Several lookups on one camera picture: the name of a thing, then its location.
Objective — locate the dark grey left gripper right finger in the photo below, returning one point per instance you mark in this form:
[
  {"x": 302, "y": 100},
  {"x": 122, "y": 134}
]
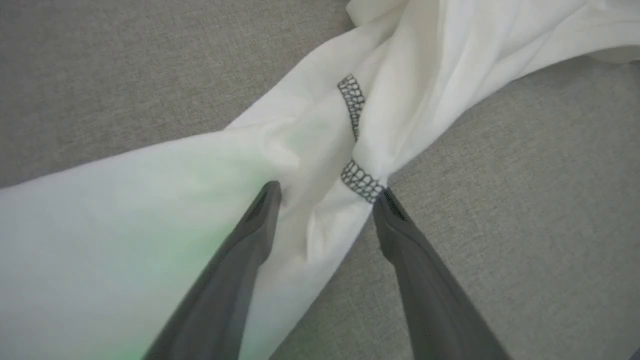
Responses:
[{"x": 430, "y": 300}]

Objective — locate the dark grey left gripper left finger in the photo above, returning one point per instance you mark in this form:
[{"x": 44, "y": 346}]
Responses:
[{"x": 230, "y": 285}]

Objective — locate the white garment with black stitching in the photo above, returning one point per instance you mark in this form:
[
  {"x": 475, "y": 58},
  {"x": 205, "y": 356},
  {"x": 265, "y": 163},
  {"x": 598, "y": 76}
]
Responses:
[{"x": 150, "y": 200}]

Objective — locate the grey fabric sofa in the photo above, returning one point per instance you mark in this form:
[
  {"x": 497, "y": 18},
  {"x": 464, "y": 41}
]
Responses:
[{"x": 525, "y": 200}]

